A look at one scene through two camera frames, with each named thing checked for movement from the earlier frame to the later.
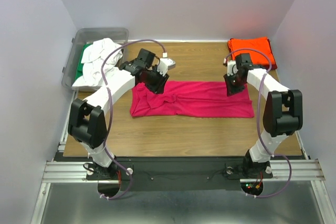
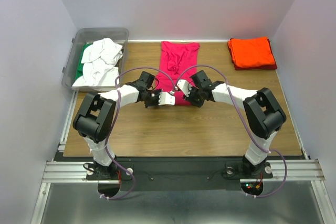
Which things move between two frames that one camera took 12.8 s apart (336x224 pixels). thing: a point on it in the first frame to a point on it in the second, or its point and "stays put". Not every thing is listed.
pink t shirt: [199, 98] to [178, 63]
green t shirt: [80, 72] stays put
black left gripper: [159, 88] to [156, 104]
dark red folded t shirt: [270, 66] stays put
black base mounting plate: [178, 174] stays put
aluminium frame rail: [287, 170] stays put
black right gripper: [231, 90] to [189, 99]
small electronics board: [252, 188] stays put
